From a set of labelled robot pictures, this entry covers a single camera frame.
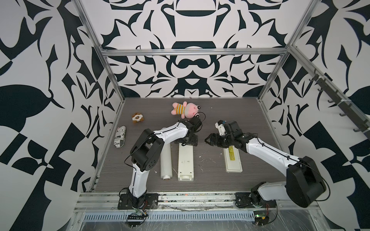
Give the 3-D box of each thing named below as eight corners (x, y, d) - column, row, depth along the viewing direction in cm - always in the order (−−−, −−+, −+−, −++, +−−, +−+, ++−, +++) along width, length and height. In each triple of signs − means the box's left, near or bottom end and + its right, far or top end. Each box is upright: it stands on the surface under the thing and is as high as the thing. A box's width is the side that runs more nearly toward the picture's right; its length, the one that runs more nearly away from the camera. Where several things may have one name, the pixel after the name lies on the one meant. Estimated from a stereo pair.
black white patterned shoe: (113, 148, 94) (110, 145, 92) (119, 128, 104) (118, 125, 101) (122, 148, 94) (120, 145, 92) (128, 128, 104) (127, 125, 101)
